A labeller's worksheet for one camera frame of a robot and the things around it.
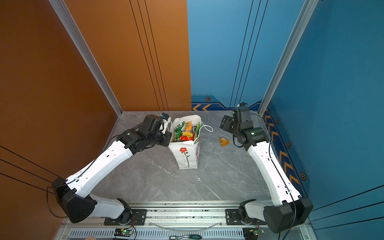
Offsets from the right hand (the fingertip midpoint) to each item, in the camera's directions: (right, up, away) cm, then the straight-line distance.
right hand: (226, 121), depth 75 cm
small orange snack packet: (-20, -3, +7) cm, 21 cm away
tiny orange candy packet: (+3, -13, +24) cm, 27 cm away
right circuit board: (+11, -53, -6) cm, 54 cm away
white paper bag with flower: (-21, -17, +2) cm, 27 cm away
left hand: (-28, -6, +1) cm, 29 cm away
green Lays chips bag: (-15, -5, +6) cm, 16 cm away
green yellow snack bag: (-25, -4, +8) cm, 26 cm away
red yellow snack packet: (-20, -7, +2) cm, 21 cm away
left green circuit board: (-50, -53, -5) cm, 73 cm away
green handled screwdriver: (-17, -53, -8) cm, 56 cm away
